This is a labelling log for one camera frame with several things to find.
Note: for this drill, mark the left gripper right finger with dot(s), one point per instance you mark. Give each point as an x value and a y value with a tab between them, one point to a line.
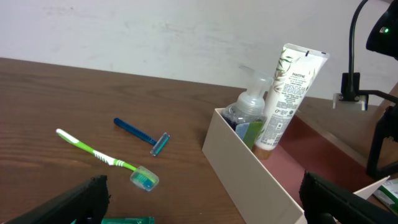
326	202

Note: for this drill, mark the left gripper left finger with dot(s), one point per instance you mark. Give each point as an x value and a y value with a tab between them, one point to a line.
85	203

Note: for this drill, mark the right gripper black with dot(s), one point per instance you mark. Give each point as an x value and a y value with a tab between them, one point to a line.
385	128

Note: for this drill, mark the green white soap packet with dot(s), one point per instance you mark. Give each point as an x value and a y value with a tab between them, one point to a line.
387	194

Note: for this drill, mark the white shampoo tube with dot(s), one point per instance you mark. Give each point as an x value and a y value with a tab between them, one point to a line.
296	70

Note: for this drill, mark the clear soap pump bottle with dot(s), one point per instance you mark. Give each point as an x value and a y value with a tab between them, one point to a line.
245	116

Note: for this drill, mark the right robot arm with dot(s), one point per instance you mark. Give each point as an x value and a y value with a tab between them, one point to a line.
383	40

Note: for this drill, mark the white box with pink interior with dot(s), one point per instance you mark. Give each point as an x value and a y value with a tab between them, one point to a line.
267	191

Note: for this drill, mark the green white toothbrush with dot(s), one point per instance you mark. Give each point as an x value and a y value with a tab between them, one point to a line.
141	177

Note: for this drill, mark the green toothpaste tube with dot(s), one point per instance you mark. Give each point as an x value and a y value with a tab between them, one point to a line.
138	220

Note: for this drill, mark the blue disposable razor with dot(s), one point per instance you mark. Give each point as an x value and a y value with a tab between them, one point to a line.
157	145

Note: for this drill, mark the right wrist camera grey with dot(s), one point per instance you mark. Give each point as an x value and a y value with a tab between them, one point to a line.
360	103

